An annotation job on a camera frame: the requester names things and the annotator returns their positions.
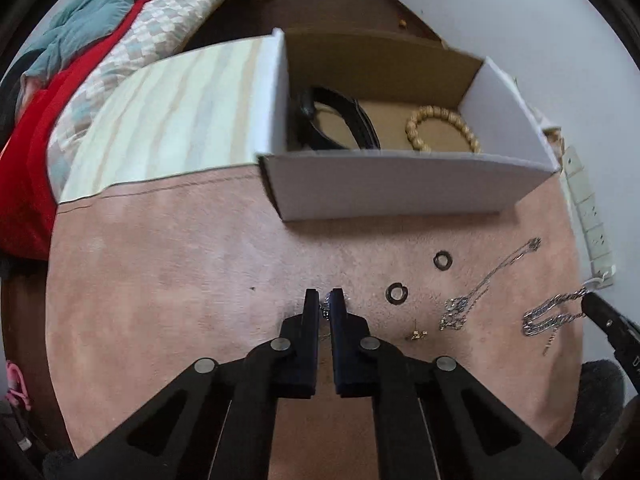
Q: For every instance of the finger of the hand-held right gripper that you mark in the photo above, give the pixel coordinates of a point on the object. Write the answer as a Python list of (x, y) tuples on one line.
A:
[(612, 325)]

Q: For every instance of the small gold earring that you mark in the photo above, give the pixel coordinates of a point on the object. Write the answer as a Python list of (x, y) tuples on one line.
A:
[(417, 335)]

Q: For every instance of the checkered quilt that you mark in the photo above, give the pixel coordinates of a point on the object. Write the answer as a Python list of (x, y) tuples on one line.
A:
[(165, 20)]

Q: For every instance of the red blanket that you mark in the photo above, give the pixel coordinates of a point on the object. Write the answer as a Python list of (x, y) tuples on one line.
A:
[(25, 185)]

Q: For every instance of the pink suede mat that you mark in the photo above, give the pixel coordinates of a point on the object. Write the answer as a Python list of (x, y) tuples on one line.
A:
[(175, 285)]

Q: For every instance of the small silver jewelry piece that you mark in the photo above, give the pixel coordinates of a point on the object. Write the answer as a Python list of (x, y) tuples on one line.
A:
[(325, 305)]

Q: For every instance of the white power strip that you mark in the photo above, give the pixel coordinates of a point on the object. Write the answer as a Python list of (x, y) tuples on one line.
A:
[(592, 225)]

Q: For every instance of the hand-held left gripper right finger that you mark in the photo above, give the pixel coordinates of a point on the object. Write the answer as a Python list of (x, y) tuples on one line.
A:
[(337, 310)]

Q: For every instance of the teal blanket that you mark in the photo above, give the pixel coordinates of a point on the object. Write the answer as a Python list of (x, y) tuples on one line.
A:
[(85, 20)]

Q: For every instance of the pink plastic object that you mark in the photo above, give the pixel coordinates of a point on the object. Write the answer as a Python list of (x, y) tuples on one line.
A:
[(17, 390)]

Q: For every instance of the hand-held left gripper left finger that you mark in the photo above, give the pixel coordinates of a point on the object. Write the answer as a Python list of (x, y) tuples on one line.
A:
[(311, 310)]

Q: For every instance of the white cardboard box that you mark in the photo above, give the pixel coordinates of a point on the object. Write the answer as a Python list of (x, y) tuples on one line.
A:
[(400, 185)]

